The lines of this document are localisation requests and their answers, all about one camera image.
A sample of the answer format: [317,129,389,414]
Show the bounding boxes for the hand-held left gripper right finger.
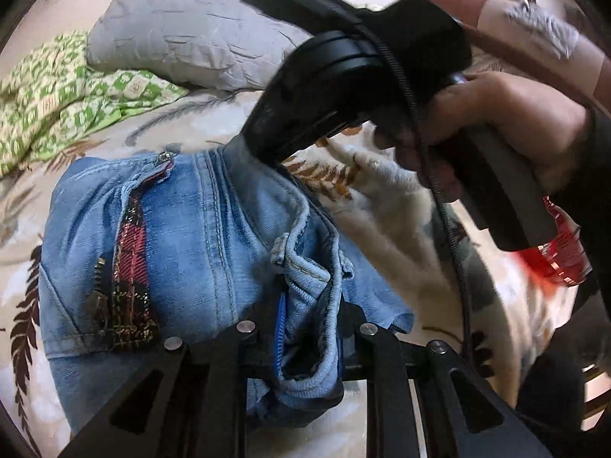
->
[334,296,554,458]

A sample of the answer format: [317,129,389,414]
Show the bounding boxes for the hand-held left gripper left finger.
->
[57,291,288,458]

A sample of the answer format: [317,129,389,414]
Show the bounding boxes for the blue denim pants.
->
[37,145,415,432]

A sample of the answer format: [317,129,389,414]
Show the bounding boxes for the person's right hand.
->
[372,74,593,201]

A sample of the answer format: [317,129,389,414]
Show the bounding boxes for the leaf print blanket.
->
[0,71,574,458]

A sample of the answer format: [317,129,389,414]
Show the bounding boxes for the grey quilted pillow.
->
[86,0,316,91]

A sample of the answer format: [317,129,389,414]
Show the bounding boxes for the pink printed cloth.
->
[406,0,607,106]

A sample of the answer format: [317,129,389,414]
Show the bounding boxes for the person's dark clothing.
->
[518,267,611,458]

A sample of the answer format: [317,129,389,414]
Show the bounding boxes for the red plastic bottle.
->
[518,195,590,288]

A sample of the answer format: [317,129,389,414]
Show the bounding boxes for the green checked quilt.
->
[0,31,189,177]

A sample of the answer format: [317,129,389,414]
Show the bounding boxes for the black cable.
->
[293,0,478,368]

